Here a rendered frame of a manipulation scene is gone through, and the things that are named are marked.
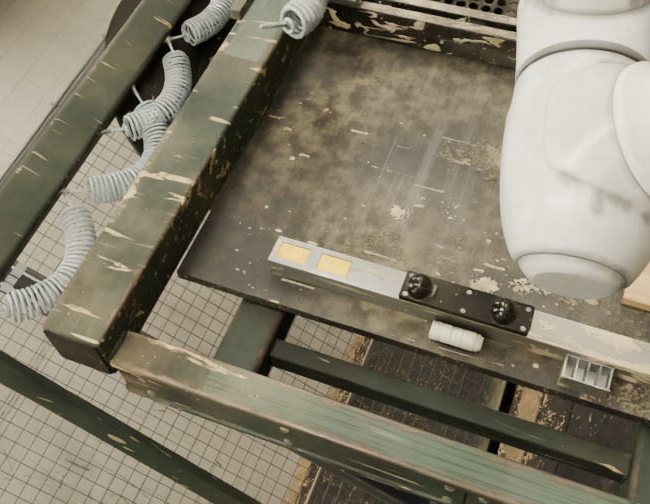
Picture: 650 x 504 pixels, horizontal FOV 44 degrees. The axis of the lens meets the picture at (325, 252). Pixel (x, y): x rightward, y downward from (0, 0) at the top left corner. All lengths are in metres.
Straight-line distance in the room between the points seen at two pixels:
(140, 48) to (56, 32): 4.76
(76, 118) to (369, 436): 1.09
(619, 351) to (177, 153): 0.76
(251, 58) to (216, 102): 0.12
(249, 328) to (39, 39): 5.56
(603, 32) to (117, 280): 0.85
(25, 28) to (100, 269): 5.57
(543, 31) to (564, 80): 0.06
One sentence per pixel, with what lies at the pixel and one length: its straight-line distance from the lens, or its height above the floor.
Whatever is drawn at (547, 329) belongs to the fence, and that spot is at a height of 1.34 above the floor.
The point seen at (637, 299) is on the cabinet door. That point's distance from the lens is 1.33.
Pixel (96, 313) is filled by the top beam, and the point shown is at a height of 1.90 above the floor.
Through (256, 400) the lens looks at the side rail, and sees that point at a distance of 1.18.
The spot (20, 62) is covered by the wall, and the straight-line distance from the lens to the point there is 6.62.
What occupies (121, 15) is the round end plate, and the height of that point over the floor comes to 2.23.
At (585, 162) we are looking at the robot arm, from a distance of 0.54.
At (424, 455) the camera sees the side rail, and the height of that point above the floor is 1.44.
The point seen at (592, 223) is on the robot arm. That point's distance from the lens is 0.54.
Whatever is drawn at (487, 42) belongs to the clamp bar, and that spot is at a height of 1.55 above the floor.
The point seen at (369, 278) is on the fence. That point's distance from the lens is 1.27.
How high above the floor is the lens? 1.92
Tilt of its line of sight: 12 degrees down
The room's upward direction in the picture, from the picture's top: 58 degrees counter-clockwise
